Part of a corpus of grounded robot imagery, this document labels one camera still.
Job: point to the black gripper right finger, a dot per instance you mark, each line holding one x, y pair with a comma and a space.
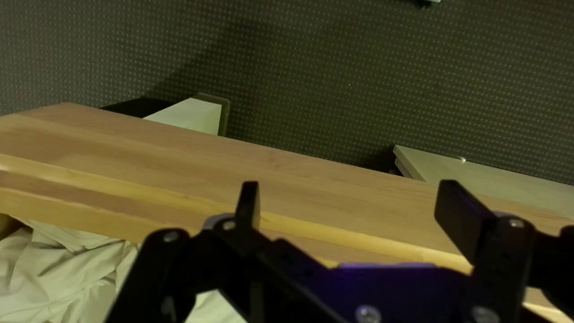
507, 257

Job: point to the light wooden dresser drawer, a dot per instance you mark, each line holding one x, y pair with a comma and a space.
179, 162

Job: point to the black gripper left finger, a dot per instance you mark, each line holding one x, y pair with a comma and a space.
197, 275

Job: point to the cream sliding closet door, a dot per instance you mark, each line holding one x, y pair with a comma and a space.
495, 180

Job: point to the cream cloth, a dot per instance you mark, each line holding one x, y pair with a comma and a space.
64, 275

